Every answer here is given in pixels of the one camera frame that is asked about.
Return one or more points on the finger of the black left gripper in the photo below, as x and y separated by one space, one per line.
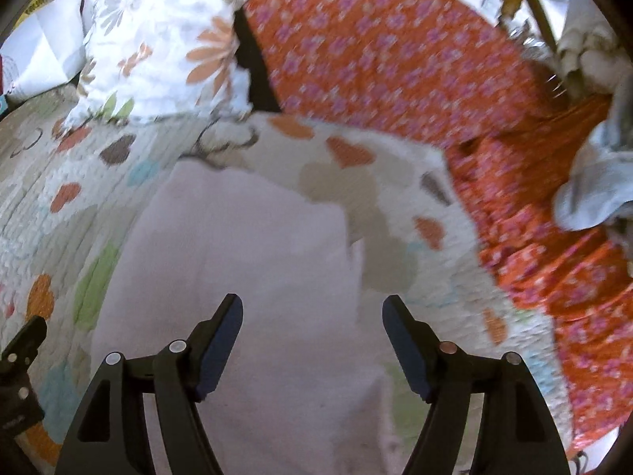
19 406

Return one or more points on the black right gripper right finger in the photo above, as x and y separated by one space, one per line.
517 434

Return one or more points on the grey cloth pile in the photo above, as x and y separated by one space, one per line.
599 189

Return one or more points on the pale pink cloth garment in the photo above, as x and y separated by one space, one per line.
304 390

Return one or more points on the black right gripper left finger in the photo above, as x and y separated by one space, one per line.
109 434

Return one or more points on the orange floral bedsheet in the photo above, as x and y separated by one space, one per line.
435 72

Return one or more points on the white crumpled cloth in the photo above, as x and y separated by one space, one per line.
590 50

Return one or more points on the white paper bag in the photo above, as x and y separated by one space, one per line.
46 50

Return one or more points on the white quilt with coloured hearts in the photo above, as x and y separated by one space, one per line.
68 205

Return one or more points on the white floral pillow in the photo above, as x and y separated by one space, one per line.
151 59

